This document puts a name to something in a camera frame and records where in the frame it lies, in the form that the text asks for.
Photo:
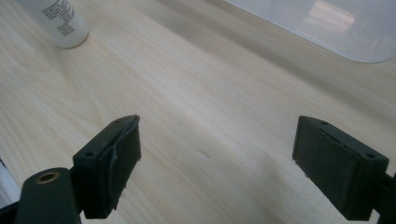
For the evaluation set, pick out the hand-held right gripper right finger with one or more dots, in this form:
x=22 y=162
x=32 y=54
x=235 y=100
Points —
x=333 y=161

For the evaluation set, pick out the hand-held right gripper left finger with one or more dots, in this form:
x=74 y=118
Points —
x=106 y=168

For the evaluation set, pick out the white object with dark edge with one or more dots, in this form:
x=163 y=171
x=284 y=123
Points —
x=7 y=189

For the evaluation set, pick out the clear plastic storage box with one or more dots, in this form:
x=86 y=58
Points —
x=327 y=25

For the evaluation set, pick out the white plastic bottle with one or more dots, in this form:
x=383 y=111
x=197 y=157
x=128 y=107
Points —
x=59 y=21

